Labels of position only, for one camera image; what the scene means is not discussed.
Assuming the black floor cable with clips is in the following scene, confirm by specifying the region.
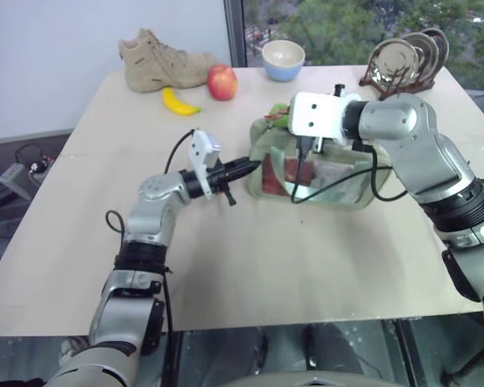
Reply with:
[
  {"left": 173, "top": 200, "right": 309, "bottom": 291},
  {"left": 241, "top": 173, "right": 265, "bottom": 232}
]
[{"left": 15, "top": 143, "right": 56, "bottom": 175}]

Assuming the grey window frame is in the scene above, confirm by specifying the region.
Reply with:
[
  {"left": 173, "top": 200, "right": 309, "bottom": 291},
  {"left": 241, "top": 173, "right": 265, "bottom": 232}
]
[{"left": 223, "top": 0, "right": 249, "bottom": 69}]

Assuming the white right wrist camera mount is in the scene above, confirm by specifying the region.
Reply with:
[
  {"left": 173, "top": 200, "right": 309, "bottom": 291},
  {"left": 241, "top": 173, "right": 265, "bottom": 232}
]
[{"left": 286, "top": 91, "right": 364, "bottom": 143}]

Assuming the brown wooden plate rack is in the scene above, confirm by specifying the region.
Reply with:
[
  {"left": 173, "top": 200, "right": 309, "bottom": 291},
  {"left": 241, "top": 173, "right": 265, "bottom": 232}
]
[{"left": 358, "top": 60, "right": 437, "bottom": 101}]

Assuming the green plush keychain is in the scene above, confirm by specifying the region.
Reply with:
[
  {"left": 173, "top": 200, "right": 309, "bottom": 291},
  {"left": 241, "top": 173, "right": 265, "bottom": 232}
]
[{"left": 264, "top": 102, "right": 292, "bottom": 130}]

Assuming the blue and cream bowl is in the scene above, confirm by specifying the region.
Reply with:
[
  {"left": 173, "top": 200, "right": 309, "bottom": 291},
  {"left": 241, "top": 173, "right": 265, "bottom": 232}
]
[{"left": 261, "top": 40, "right": 307, "bottom": 82}]

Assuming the clear plastic storage bin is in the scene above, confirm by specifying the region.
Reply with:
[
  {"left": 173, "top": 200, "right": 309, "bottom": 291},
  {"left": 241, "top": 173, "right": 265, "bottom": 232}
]
[{"left": 248, "top": 115, "right": 393, "bottom": 211}]

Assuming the large clear glass plate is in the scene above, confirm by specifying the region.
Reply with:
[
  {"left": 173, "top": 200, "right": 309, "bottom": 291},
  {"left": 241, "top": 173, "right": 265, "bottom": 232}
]
[{"left": 366, "top": 40, "right": 421, "bottom": 92}]

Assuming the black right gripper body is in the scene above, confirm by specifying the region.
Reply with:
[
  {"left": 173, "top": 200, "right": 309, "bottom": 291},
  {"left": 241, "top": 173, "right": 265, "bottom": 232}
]
[{"left": 295, "top": 135, "right": 327, "bottom": 156}]

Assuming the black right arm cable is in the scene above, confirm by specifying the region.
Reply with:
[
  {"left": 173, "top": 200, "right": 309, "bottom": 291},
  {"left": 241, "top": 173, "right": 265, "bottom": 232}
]
[{"left": 289, "top": 136, "right": 411, "bottom": 204}]

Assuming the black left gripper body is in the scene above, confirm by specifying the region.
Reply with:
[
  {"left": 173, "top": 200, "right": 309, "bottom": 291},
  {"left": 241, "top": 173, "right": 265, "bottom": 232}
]
[{"left": 204, "top": 159, "right": 237, "bottom": 207}]

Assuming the red apple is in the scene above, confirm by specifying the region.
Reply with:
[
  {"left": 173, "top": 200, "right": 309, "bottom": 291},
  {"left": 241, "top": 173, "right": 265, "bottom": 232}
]
[{"left": 207, "top": 64, "right": 239, "bottom": 102}]

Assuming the red packet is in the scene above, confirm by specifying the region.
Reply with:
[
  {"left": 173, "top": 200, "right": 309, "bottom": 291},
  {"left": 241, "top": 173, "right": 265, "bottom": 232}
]
[
  {"left": 261, "top": 155, "right": 286, "bottom": 197},
  {"left": 284, "top": 157, "right": 316, "bottom": 187}
]

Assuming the grey box on floor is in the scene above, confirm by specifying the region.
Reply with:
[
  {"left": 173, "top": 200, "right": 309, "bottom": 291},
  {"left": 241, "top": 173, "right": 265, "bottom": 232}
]
[{"left": 0, "top": 163, "right": 36, "bottom": 202}]

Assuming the yellow banana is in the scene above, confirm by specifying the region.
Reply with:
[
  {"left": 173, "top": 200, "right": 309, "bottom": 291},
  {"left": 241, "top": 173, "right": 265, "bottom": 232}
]
[{"left": 161, "top": 87, "right": 202, "bottom": 118}]

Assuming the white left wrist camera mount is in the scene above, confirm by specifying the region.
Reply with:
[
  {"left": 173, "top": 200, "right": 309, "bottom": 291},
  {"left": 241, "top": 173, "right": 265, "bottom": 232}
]
[{"left": 188, "top": 129, "right": 222, "bottom": 201}]

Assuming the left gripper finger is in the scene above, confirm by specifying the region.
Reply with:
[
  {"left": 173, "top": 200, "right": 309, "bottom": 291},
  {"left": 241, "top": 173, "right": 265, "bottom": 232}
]
[
  {"left": 228, "top": 160, "right": 263, "bottom": 182},
  {"left": 226, "top": 156, "right": 257, "bottom": 173}
]

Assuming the tan suede boot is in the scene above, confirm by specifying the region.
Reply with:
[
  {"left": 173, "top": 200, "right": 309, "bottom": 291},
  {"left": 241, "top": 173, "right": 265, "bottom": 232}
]
[{"left": 118, "top": 27, "right": 219, "bottom": 94}]

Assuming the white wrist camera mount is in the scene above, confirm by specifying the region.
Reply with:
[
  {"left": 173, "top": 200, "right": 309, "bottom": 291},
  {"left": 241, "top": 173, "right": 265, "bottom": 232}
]
[
  {"left": 188, "top": 129, "right": 222, "bottom": 201},
  {"left": 286, "top": 91, "right": 364, "bottom": 143}
]

